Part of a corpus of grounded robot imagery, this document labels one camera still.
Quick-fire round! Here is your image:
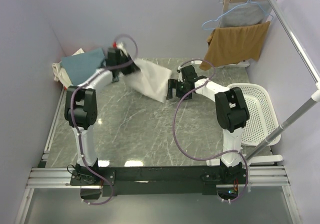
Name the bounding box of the silver clothes rail stand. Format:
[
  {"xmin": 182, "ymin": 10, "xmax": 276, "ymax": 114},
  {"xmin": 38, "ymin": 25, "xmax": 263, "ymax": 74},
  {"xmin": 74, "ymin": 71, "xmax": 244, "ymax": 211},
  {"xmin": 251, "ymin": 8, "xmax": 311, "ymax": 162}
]
[{"xmin": 246, "ymin": 0, "xmax": 320, "ymax": 175}]

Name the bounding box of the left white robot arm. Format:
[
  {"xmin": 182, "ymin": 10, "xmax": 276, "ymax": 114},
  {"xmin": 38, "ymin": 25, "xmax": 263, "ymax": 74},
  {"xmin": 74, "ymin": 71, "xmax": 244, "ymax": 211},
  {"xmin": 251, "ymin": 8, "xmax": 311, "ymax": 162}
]
[{"xmin": 64, "ymin": 42, "xmax": 141, "ymax": 185}]

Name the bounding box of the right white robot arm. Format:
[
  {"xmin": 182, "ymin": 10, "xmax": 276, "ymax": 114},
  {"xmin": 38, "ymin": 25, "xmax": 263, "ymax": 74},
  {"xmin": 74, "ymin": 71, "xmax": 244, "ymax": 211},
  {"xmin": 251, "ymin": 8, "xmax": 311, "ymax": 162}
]
[{"xmin": 166, "ymin": 65, "xmax": 250, "ymax": 184}]

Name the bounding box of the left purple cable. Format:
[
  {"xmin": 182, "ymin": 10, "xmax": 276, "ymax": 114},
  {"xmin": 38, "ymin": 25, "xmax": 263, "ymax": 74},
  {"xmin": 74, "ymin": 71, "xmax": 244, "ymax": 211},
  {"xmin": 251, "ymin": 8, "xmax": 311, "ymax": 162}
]
[{"xmin": 70, "ymin": 33, "xmax": 139, "ymax": 206}]

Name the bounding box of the brown t-shirt on rack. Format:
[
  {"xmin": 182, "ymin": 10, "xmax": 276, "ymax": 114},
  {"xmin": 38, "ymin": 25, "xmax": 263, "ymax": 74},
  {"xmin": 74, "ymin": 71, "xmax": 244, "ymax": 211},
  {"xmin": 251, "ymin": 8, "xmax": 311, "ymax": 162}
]
[{"xmin": 199, "ymin": 21, "xmax": 270, "ymax": 71}]

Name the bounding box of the light blue wire hanger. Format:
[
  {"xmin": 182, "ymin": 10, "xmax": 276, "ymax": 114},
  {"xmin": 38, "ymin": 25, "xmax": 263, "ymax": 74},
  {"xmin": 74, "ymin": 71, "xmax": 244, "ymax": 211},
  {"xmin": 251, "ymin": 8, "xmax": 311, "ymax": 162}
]
[{"xmin": 202, "ymin": 0, "xmax": 275, "ymax": 32}]

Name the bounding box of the folded cream t-shirt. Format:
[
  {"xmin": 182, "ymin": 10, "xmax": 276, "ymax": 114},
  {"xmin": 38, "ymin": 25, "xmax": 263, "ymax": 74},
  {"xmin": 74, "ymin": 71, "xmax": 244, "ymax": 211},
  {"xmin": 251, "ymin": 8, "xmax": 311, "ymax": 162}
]
[{"xmin": 51, "ymin": 61, "xmax": 72, "ymax": 90}]

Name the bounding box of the folded teal t-shirt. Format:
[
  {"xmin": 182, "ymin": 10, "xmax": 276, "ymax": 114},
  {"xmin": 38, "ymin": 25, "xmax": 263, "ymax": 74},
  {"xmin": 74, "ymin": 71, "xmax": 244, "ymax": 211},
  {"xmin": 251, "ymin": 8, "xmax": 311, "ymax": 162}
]
[{"xmin": 61, "ymin": 48, "xmax": 105, "ymax": 86}]

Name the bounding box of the grey garment on rack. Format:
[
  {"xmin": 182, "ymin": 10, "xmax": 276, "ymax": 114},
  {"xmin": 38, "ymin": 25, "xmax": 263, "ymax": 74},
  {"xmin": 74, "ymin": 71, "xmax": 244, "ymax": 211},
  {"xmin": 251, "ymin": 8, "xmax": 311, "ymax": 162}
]
[{"xmin": 219, "ymin": 3, "xmax": 265, "ymax": 28}]

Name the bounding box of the white perforated plastic basket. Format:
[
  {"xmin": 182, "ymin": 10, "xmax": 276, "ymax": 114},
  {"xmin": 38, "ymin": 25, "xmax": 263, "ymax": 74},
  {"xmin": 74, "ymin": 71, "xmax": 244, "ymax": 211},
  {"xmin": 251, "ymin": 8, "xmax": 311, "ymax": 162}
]
[{"xmin": 228, "ymin": 83, "xmax": 279, "ymax": 146}]

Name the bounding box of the white t-shirt red print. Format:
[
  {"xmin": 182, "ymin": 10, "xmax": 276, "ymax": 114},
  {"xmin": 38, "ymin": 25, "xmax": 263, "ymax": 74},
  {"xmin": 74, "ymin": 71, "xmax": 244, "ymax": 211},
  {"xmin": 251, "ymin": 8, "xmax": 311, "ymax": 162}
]
[{"xmin": 123, "ymin": 59, "xmax": 172, "ymax": 103}]

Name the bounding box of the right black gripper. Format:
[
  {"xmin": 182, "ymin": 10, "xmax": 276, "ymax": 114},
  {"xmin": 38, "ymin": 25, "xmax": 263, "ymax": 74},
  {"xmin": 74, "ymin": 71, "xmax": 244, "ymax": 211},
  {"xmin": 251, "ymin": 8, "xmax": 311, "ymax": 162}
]
[{"xmin": 166, "ymin": 79, "xmax": 192, "ymax": 101}]

